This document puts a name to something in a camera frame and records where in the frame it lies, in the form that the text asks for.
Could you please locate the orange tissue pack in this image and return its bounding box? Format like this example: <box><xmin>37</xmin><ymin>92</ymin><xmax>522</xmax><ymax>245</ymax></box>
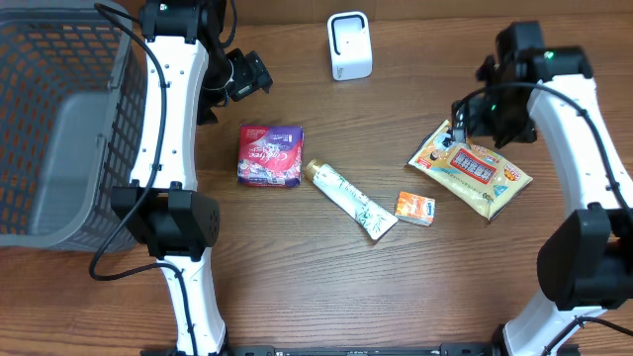
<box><xmin>395</xmin><ymin>191</ymin><xmax>435</xmax><ymax>226</ymax></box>

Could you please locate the white Pantene tube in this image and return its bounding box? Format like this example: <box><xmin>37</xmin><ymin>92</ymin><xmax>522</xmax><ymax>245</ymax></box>
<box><xmin>304</xmin><ymin>159</ymin><xmax>398</xmax><ymax>241</ymax></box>

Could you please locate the red purple pad pack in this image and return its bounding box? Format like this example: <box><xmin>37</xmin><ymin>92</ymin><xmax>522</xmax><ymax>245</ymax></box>
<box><xmin>237</xmin><ymin>125</ymin><xmax>304</xmax><ymax>188</ymax></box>

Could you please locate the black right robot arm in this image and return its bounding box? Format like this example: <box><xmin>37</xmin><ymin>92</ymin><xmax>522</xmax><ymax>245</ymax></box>
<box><xmin>452</xmin><ymin>22</ymin><xmax>632</xmax><ymax>355</ymax></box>

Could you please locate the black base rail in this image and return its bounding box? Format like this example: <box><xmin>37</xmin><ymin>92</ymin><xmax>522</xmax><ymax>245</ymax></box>
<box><xmin>140</xmin><ymin>340</ymin><xmax>583</xmax><ymax>356</ymax></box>

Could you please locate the dark grey plastic basket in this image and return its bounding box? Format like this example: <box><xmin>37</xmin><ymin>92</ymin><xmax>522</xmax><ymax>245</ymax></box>
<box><xmin>1</xmin><ymin>1</ymin><xmax>146</xmax><ymax>252</ymax></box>

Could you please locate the yellow white snack bag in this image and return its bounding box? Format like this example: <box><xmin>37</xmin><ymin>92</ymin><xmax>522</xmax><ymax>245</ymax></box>
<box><xmin>407</xmin><ymin>121</ymin><xmax>532</xmax><ymax>221</ymax></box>

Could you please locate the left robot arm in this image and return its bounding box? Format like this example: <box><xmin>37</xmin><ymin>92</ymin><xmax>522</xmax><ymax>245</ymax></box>
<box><xmin>111</xmin><ymin>1</ymin><xmax>273</xmax><ymax>355</ymax></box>

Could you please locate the white barcode scanner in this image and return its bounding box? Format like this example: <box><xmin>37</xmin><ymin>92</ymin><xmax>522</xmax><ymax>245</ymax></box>
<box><xmin>326</xmin><ymin>11</ymin><xmax>373</xmax><ymax>81</ymax></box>

